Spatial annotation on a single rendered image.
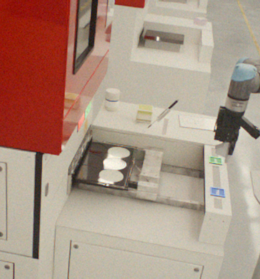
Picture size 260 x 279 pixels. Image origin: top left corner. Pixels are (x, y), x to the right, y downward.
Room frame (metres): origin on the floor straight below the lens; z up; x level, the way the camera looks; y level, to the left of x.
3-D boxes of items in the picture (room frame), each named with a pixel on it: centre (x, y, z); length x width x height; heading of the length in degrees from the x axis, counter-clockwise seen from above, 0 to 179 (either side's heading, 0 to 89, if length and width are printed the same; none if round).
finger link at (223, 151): (1.52, -0.42, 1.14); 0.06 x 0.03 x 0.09; 83
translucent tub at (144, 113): (2.14, -0.16, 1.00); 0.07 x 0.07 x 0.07; 87
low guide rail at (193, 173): (1.92, -0.18, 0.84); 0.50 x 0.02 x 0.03; 83
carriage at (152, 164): (1.78, -0.20, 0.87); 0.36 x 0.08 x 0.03; 173
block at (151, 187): (1.63, -0.18, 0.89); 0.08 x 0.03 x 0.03; 83
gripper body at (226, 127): (1.54, -0.42, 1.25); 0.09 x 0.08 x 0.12; 83
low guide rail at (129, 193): (1.65, -0.15, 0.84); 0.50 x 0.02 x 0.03; 83
